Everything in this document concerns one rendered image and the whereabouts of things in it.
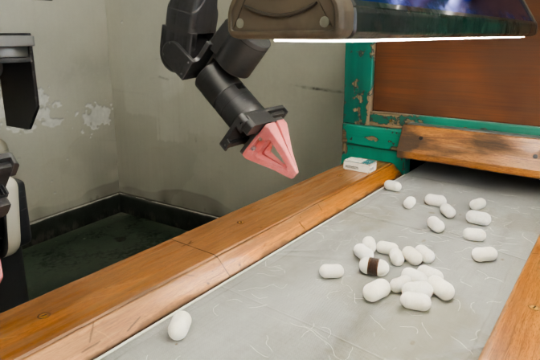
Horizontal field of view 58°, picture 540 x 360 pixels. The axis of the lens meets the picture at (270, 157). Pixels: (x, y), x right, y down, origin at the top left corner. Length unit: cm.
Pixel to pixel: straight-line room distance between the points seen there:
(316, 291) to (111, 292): 24
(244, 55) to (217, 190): 186
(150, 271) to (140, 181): 229
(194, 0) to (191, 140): 186
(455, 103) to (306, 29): 82
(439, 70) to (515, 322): 63
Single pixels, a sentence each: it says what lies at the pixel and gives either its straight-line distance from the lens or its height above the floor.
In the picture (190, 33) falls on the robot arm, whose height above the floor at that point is 104.
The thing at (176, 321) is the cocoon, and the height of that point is 76.
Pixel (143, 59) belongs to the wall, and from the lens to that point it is 272.
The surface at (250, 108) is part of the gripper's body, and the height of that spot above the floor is 94.
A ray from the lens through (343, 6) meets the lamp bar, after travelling 26.
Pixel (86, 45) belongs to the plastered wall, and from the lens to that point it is 283.
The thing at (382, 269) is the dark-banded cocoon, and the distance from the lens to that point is 64.
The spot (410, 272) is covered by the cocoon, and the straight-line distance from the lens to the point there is 64.
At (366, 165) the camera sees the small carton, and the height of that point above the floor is 78.
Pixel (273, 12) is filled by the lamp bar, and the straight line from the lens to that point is 28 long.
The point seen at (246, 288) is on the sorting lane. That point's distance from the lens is 62.
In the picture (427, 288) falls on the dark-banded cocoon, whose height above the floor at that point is 76.
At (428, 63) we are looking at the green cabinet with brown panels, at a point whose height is 98.
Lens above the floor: 104
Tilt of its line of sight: 14 degrees down
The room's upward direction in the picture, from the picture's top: straight up
